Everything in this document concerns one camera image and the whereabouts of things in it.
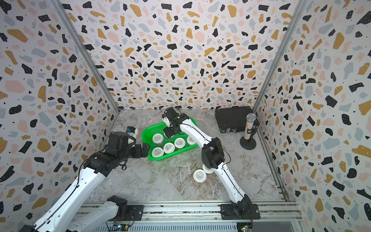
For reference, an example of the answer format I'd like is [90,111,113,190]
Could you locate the aluminium rail frame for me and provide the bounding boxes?
[72,201,306,232]

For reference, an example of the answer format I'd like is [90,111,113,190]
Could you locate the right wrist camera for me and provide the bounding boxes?
[161,111,171,127]

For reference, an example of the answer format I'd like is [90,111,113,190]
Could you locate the yogurt cup white lid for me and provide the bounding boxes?
[193,169,207,183]
[174,138,186,149]
[203,164,213,175]
[152,133,164,146]
[151,147,164,158]
[187,136,197,146]
[163,143,175,154]

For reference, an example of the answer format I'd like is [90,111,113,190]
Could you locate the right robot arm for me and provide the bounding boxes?
[161,109,253,218]

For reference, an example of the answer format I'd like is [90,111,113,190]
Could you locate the black hard case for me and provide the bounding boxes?
[215,106,253,133]

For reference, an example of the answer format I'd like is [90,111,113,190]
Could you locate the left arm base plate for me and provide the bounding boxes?
[114,205,144,221]

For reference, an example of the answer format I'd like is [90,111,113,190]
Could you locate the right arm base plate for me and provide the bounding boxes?
[220,204,261,220]

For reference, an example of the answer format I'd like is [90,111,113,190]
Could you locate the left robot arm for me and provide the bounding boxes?
[21,143,150,232]

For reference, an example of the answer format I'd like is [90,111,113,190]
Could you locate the green plastic basket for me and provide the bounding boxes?
[142,116,198,161]

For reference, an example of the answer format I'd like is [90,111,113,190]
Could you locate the glitter tube on black stand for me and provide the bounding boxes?
[240,113,257,150]

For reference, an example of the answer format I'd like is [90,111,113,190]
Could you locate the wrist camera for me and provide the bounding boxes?
[161,111,171,127]
[126,126,138,138]

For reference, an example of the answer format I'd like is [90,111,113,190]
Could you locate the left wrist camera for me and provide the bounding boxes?
[126,126,138,138]

